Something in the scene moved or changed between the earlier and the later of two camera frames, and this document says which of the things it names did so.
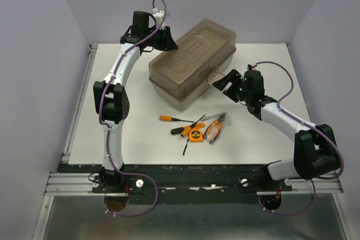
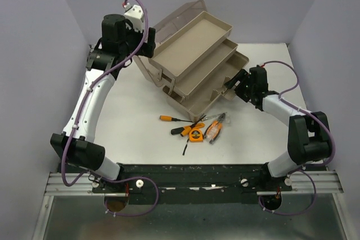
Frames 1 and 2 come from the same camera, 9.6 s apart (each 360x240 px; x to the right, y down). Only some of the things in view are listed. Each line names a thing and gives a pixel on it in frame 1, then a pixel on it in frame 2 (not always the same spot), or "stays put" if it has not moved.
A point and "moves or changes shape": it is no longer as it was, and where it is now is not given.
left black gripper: (166, 42) -> (148, 50)
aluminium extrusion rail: (71, 184) stays put
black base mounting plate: (181, 184) stays put
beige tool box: (181, 76) moves or changes shape
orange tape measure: (196, 135) stays put
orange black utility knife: (179, 130) stays put
